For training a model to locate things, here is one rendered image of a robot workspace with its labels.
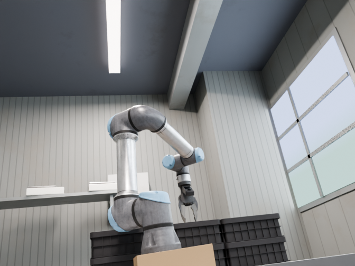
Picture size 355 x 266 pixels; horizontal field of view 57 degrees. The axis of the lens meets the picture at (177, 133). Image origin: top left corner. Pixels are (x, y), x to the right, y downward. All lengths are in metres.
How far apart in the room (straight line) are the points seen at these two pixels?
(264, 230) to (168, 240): 0.59
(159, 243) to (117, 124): 0.57
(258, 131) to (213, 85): 0.76
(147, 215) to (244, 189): 2.35
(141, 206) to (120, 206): 0.11
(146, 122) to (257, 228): 0.72
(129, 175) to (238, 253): 0.61
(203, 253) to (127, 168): 0.47
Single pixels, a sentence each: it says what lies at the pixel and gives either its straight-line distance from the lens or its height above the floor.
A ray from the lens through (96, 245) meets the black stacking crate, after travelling 1.54.
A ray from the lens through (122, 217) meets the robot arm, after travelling 1.32.
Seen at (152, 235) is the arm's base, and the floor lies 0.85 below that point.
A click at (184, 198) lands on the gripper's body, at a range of 1.77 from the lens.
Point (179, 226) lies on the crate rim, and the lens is 1.54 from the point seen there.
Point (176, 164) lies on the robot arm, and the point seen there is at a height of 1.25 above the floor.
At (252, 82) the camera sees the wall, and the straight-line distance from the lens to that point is 4.18.
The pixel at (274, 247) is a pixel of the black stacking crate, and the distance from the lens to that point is 1.66.
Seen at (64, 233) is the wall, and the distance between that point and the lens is 3.75.
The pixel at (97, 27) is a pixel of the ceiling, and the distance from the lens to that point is 3.36.
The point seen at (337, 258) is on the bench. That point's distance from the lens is 1.23.
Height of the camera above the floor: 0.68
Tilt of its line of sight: 25 degrees up
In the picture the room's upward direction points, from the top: 8 degrees counter-clockwise
